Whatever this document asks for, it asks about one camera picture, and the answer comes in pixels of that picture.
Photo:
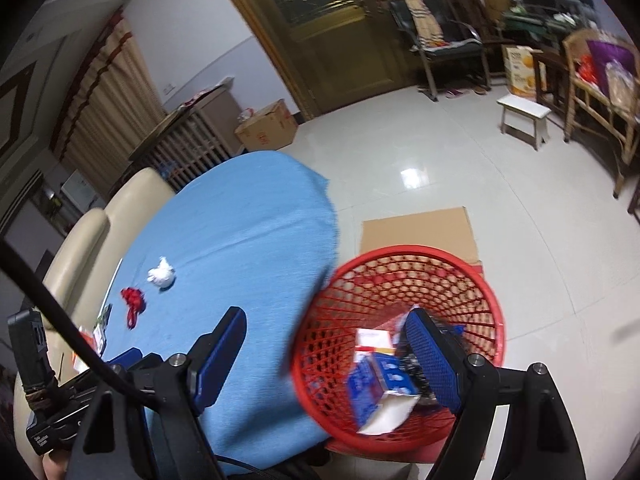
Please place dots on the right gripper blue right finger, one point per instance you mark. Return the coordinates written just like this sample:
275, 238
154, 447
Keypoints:
447, 337

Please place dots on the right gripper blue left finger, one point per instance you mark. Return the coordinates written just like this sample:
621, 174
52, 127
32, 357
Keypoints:
213, 356

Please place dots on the blue medicine box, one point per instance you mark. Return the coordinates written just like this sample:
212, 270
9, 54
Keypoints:
381, 394

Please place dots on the white paper ball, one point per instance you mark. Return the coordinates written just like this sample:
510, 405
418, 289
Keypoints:
163, 275

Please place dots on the black plastic bag bundle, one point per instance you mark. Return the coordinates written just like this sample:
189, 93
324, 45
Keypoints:
429, 369

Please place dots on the red yellow medicine box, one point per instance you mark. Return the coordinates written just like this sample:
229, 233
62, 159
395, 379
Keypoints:
389, 338

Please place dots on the white barcode medicine box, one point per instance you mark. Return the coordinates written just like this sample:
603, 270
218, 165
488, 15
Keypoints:
99, 338

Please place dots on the dark foil snack packet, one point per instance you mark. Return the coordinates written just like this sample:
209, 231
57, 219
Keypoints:
104, 315

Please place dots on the beige leather sofa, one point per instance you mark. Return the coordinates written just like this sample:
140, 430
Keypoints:
81, 274

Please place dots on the blue round tablecloth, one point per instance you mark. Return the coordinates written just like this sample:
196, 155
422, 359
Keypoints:
258, 232

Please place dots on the flat cardboard sheet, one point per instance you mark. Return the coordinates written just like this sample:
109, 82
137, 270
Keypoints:
447, 229

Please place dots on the wooden slatted radiator cabinet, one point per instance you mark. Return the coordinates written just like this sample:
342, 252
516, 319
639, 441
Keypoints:
196, 137

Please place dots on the brown cardboard box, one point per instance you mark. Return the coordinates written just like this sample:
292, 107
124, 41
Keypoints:
271, 128

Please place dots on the small white stool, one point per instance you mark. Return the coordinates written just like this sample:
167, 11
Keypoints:
534, 112

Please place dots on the beige brown curtain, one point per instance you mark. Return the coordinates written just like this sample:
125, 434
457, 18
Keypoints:
109, 109

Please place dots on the yellow printed cardboard box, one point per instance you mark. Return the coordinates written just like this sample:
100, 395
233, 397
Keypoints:
520, 72

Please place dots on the black metal chair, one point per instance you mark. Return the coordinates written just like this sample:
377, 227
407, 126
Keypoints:
463, 44

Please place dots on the plaid scarf on chair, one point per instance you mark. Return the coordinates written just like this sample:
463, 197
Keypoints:
428, 30

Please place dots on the wicker wooden armchair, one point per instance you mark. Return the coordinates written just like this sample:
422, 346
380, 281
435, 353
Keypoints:
613, 121

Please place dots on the purple cushion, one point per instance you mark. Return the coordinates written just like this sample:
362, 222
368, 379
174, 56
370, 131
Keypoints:
603, 53

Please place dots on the brown wooden double door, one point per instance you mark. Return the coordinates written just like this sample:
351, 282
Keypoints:
332, 53

